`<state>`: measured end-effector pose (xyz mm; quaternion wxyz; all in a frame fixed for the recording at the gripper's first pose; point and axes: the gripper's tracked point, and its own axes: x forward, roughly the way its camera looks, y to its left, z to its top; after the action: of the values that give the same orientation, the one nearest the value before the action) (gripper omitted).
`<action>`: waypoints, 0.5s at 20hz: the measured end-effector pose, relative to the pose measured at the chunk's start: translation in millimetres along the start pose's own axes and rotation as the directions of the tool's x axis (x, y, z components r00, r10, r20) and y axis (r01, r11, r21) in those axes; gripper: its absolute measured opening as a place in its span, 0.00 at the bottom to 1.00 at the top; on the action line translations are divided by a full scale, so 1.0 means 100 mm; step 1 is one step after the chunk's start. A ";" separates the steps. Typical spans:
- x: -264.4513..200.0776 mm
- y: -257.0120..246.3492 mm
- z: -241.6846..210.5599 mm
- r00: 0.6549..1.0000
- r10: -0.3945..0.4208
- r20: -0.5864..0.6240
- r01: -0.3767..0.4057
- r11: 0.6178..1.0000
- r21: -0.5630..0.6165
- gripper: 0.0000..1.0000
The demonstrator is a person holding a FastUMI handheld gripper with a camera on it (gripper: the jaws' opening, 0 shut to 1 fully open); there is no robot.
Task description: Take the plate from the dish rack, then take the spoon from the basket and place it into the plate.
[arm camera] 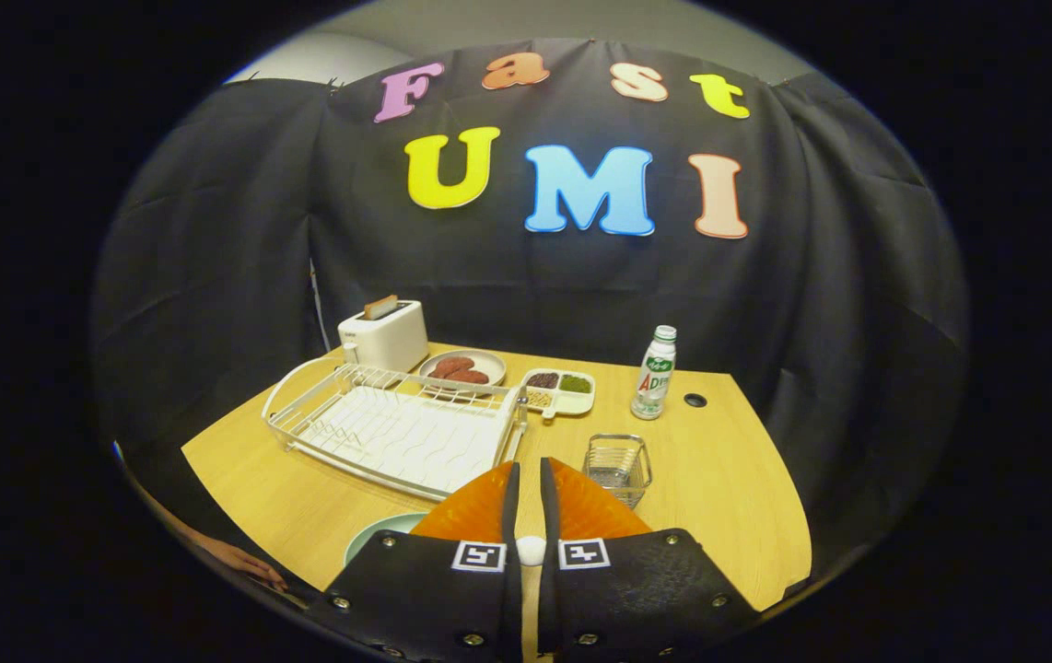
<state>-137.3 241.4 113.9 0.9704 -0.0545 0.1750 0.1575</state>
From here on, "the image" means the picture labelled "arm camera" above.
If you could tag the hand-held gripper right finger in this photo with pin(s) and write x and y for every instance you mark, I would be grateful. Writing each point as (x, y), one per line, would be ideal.
(548, 506)

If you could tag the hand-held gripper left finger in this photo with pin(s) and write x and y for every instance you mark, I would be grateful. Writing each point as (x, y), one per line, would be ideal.
(512, 506)

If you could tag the light green plate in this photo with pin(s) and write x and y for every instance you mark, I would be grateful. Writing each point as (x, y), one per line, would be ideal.
(379, 534)

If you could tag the round plate with sausages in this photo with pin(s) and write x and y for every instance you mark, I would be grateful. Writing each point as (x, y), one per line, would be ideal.
(493, 362)

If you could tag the white divided tray with grains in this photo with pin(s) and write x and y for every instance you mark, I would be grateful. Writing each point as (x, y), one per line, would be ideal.
(572, 403)

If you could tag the brown sausage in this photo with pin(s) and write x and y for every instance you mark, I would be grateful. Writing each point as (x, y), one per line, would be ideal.
(471, 377)
(452, 365)

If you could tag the white drink bottle green label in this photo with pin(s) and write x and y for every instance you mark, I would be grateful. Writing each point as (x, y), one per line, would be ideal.
(655, 378)

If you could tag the white toaster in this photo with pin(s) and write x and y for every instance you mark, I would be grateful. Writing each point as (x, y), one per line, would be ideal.
(392, 341)

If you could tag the bread slice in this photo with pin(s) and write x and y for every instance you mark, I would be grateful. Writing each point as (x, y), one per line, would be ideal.
(380, 307)

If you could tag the black backdrop cloth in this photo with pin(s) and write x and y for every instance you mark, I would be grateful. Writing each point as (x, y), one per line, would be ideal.
(812, 322)

